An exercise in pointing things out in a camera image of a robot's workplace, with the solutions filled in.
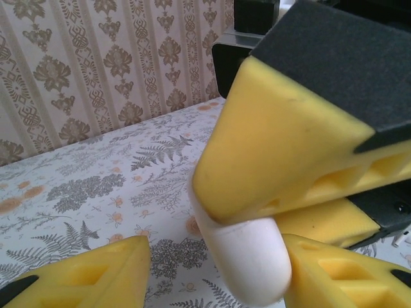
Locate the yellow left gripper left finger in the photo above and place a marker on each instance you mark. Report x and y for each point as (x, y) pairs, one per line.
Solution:
(80, 282)

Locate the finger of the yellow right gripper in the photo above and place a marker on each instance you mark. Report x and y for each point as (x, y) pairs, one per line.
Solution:
(273, 128)
(321, 221)

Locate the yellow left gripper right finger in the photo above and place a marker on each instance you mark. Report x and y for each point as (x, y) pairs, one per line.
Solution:
(346, 282)

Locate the white earbud charging case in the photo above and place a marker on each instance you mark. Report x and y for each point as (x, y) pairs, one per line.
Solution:
(250, 256)

